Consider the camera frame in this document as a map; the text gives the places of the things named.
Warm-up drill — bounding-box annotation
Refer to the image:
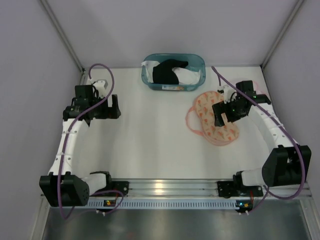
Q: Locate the floral pink laundry bag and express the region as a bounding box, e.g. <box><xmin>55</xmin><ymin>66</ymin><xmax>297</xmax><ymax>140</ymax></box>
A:
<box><xmin>185</xmin><ymin>91</ymin><xmax>240</xmax><ymax>146</ymax></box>

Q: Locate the black bra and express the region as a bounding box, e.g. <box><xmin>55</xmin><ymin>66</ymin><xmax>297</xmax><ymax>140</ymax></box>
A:
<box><xmin>152</xmin><ymin>59</ymin><xmax>189</xmax><ymax>85</ymax></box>

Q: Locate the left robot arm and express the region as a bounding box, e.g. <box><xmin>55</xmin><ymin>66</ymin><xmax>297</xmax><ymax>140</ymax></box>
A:
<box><xmin>39</xmin><ymin>84</ymin><xmax>121</xmax><ymax>207</ymax></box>

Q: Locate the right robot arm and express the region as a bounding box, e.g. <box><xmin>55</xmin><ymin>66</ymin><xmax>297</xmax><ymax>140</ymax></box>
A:
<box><xmin>212</xmin><ymin>80</ymin><xmax>312</xmax><ymax>188</ymax></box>

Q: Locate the small white mesh laundry bag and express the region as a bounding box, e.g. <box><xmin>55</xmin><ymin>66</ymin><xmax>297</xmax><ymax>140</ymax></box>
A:
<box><xmin>252</xmin><ymin>80</ymin><xmax>266</xmax><ymax>95</ymax></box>

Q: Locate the white bra in bin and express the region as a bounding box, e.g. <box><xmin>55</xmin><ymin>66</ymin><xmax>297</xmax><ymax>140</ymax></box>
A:
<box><xmin>141</xmin><ymin>60</ymin><xmax>201</xmax><ymax>85</ymax></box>

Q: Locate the teal plastic bin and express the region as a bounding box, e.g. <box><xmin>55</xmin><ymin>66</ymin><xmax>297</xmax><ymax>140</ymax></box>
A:
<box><xmin>141</xmin><ymin>53</ymin><xmax>206</xmax><ymax>92</ymax></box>

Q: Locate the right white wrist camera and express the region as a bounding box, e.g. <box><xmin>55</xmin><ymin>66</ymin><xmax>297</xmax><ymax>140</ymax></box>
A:
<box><xmin>217</xmin><ymin>84</ymin><xmax>235</xmax><ymax>104</ymax></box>

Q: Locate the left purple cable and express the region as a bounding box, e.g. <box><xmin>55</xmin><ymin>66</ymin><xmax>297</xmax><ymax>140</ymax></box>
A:
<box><xmin>57</xmin><ymin>63</ymin><xmax>125</xmax><ymax>220</ymax></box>

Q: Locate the purple cable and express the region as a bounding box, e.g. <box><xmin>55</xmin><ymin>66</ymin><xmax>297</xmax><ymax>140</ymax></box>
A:
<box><xmin>57</xmin><ymin>63</ymin><xmax>125</xmax><ymax>220</ymax></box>
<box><xmin>211</xmin><ymin>65</ymin><xmax>307</xmax><ymax>215</ymax></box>

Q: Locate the left aluminium corner post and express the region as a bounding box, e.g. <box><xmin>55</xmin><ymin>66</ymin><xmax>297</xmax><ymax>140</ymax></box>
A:
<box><xmin>38</xmin><ymin>0</ymin><xmax>84</xmax><ymax>73</ymax></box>

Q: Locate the aluminium corner post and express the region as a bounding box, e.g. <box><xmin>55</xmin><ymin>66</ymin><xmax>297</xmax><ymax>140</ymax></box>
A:
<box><xmin>260</xmin><ymin>0</ymin><xmax>305</xmax><ymax>72</ymax></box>
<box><xmin>38</xmin><ymin>0</ymin><xmax>84</xmax><ymax>73</ymax></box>

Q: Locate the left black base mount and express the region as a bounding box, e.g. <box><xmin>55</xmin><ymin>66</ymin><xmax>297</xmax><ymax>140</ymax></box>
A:
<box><xmin>106</xmin><ymin>180</ymin><xmax>130</xmax><ymax>196</ymax></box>

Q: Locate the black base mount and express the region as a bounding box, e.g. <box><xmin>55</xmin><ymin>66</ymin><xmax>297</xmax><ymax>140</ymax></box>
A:
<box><xmin>217</xmin><ymin>180</ymin><xmax>264</xmax><ymax>199</ymax></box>
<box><xmin>106</xmin><ymin>180</ymin><xmax>130</xmax><ymax>196</ymax></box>

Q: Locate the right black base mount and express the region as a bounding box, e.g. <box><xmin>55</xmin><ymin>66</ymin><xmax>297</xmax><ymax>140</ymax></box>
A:
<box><xmin>217</xmin><ymin>180</ymin><xmax>264</xmax><ymax>199</ymax></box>

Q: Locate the aluminium front rail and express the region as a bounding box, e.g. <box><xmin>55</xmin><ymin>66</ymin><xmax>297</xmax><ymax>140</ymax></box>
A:
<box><xmin>41</xmin><ymin>177</ymin><xmax>312</xmax><ymax>200</ymax></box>

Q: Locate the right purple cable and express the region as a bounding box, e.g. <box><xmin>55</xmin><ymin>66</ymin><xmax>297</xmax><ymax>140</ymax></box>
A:
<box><xmin>211</xmin><ymin>65</ymin><xmax>307</xmax><ymax>215</ymax></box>

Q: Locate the perforated cable duct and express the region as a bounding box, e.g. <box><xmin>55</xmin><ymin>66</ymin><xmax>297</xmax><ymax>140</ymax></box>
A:
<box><xmin>86</xmin><ymin>199</ymin><xmax>252</xmax><ymax>210</ymax></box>

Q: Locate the right aluminium corner post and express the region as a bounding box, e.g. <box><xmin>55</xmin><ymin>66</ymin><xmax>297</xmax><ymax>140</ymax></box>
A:
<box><xmin>260</xmin><ymin>0</ymin><xmax>305</xmax><ymax>72</ymax></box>

